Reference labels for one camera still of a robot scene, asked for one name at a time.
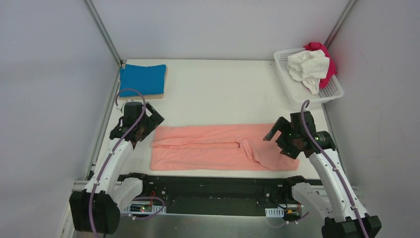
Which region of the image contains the magenta red t shirt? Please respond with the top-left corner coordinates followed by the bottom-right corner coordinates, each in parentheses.
top-left (304, 42), bottom-right (337, 89)

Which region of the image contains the white plastic basket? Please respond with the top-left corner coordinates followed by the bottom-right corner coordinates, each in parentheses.
top-left (273, 48), bottom-right (344, 107)

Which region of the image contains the aluminium frame rail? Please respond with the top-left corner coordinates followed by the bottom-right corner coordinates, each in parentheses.
top-left (83, 0), bottom-right (123, 67)

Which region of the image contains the right electronics board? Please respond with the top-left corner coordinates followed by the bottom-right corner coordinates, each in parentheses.
top-left (283, 203), bottom-right (302, 221)

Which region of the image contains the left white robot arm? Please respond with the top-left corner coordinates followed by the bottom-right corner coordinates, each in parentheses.
top-left (69, 102), bottom-right (164, 235)

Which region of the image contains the electronics board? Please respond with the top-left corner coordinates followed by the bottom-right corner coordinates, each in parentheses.
top-left (130, 204), bottom-right (153, 213)
top-left (283, 203), bottom-right (302, 221)

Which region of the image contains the crumpled white t shirt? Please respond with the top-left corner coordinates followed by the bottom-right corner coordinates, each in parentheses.
top-left (286, 50), bottom-right (330, 95)

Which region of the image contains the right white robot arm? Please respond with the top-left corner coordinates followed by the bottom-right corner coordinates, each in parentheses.
top-left (264, 110), bottom-right (382, 238)

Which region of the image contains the left electronics board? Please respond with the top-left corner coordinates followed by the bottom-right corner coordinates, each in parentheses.
top-left (130, 204), bottom-right (153, 213)

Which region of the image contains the salmon pink t shirt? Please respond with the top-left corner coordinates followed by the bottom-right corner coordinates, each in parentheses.
top-left (150, 123), bottom-right (300, 171)

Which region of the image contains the folded blue t shirt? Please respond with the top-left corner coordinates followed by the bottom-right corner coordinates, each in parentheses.
top-left (118, 64), bottom-right (167, 98)

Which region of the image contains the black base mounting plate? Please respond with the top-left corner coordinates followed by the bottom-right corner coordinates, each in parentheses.
top-left (134, 174), bottom-right (321, 217)

